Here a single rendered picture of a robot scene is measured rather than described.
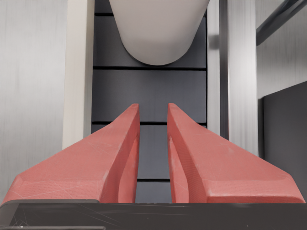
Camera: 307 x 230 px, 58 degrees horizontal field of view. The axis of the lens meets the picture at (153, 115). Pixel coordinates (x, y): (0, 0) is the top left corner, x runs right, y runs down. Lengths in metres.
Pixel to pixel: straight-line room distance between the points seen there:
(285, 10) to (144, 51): 0.10
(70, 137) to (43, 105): 0.10
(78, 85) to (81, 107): 0.01
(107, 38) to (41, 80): 0.08
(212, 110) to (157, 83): 0.04
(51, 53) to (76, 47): 0.10
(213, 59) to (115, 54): 0.07
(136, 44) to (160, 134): 0.07
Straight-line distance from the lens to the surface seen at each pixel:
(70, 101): 0.16
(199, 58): 0.20
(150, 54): 0.17
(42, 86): 0.26
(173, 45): 0.16
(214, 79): 0.20
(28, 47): 0.27
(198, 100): 0.19
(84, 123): 0.16
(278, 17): 0.22
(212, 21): 0.21
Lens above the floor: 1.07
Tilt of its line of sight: 85 degrees down
